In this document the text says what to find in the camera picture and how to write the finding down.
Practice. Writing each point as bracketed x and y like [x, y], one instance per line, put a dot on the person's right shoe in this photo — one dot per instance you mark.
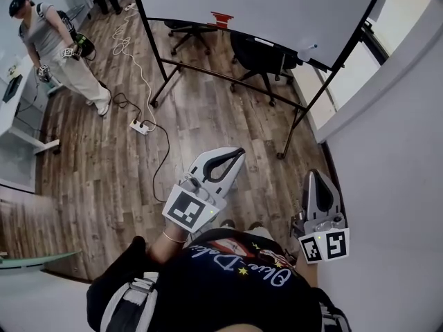
[256, 225]

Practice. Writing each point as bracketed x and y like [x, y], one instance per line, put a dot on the large whiteboard on stand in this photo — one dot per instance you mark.
[320, 90]

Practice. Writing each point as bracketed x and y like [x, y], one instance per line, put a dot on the person's face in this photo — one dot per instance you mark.
[242, 328]

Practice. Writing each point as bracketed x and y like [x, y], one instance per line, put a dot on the blue capped marker pen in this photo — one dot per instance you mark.
[314, 46]

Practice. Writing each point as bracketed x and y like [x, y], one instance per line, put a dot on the person's left forearm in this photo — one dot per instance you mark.
[166, 247]

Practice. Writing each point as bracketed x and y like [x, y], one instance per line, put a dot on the person's shoe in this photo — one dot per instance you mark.
[256, 225]
[227, 224]

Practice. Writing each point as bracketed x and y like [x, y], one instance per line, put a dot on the white rectangular eraser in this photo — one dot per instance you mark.
[263, 41]

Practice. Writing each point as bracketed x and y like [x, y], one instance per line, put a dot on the person in dark shirt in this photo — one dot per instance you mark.
[221, 296]

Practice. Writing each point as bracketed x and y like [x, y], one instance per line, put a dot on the person's left shoe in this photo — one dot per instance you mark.
[227, 224]

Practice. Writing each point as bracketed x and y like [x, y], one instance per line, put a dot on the red whiteboard eraser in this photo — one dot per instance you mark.
[219, 20]

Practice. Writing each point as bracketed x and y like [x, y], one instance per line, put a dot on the white power strip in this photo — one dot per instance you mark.
[139, 126]
[129, 7]

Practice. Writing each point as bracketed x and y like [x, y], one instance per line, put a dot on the black office chair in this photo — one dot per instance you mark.
[183, 24]
[257, 55]

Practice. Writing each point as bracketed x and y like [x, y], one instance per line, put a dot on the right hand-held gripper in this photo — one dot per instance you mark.
[328, 246]

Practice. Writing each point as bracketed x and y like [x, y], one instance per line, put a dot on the green glass table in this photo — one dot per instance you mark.
[34, 259]

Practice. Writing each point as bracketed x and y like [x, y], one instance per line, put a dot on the black framed window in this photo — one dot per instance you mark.
[401, 9]

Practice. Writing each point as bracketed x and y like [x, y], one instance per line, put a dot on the small yellow green object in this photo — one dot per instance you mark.
[12, 70]

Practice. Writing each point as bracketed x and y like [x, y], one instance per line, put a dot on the person's right forearm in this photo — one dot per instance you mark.
[312, 273]

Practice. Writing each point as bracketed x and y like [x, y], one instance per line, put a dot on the round dark glass table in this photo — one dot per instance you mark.
[78, 12]

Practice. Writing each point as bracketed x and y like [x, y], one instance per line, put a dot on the white standing desk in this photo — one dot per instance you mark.
[10, 109]

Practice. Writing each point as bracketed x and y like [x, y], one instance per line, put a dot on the black flat device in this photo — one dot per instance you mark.
[12, 88]

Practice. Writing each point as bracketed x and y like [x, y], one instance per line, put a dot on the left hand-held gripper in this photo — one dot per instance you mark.
[190, 209]

